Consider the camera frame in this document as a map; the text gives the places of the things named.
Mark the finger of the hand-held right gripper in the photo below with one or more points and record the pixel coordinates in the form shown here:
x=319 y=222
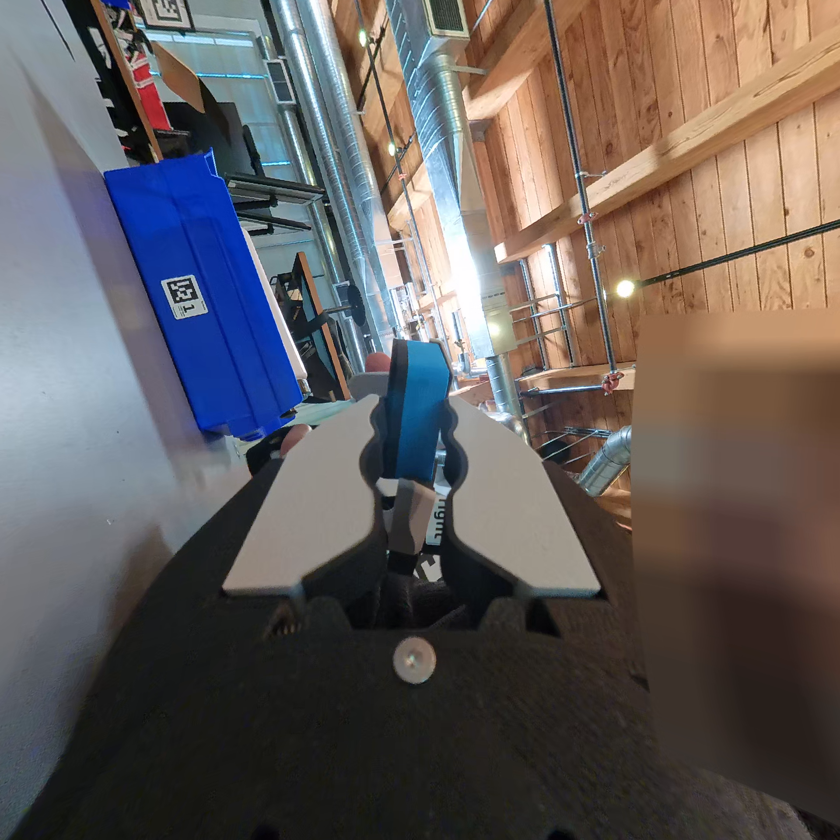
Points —
x=410 y=518
x=367 y=387

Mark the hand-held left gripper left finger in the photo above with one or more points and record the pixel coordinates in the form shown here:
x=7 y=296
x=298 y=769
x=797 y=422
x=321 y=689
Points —
x=315 y=512

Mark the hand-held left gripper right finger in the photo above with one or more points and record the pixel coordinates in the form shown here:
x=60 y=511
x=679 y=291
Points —
x=518 y=518

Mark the blue black foam block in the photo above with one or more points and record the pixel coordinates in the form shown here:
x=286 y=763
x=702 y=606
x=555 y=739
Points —
x=413 y=420

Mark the blue plastic bin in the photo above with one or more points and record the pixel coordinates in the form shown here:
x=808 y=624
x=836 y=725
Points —
x=210 y=295

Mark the person's right hand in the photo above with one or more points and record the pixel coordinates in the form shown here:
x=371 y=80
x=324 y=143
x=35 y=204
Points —
x=379 y=364

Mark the wooden edged table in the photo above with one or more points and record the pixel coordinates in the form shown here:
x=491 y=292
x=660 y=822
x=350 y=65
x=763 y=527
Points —
x=321 y=328

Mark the framed marker poster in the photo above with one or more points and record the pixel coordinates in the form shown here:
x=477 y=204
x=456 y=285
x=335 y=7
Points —
x=164 y=13

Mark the silver flexible duct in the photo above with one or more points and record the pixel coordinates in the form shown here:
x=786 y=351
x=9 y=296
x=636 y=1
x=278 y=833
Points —
x=607 y=459

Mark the silver ventilation duct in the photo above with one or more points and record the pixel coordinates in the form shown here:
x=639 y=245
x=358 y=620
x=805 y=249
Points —
x=453 y=164

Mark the silver spiral duct pipes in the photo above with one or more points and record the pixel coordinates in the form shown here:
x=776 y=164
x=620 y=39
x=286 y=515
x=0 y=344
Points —
x=334 y=131

